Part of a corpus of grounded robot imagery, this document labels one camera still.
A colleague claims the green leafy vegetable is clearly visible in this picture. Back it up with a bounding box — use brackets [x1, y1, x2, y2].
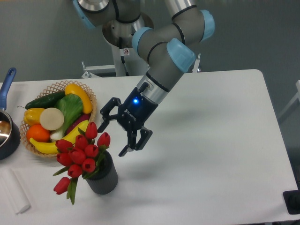
[54, 94, 83, 135]

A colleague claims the yellow banana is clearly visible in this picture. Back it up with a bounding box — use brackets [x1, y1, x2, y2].
[30, 120, 89, 155]

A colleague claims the white rolled cloth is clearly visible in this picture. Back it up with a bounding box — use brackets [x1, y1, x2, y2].
[2, 169, 31, 215]

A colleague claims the dark pot with blue handle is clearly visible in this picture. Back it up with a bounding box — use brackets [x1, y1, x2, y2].
[0, 67, 20, 160]

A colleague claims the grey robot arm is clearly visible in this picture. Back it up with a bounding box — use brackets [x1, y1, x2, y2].
[73, 0, 215, 156]

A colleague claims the yellow bell pepper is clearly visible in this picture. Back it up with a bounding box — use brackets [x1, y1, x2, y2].
[23, 108, 45, 126]

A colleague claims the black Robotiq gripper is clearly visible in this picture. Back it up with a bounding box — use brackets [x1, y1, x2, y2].
[97, 87, 158, 157]

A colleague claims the white round onion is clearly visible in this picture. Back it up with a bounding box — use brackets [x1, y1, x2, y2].
[39, 108, 64, 131]

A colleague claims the woven wicker basket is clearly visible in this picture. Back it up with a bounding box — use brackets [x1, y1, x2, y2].
[20, 80, 97, 158]

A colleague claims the yellow squash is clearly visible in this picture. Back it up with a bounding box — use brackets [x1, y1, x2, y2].
[65, 83, 92, 114]

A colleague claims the dark grey ribbed vase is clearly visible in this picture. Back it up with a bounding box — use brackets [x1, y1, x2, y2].
[86, 151, 118, 195]

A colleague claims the green cucumber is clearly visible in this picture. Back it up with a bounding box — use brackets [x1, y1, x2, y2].
[18, 91, 65, 110]

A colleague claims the black device at table edge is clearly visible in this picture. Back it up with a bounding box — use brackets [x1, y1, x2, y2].
[283, 190, 300, 215]

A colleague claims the orange fruit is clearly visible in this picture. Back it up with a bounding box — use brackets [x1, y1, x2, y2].
[26, 124, 50, 143]

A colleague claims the red tulip bouquet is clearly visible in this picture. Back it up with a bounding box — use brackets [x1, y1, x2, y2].
[53, 122, 111, 204]

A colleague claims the white furniture frame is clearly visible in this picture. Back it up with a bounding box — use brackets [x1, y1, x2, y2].
[277, 80, 300, 124]

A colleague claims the purple eggplant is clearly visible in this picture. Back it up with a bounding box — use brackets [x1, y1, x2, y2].
[65, 114, 90, 135]

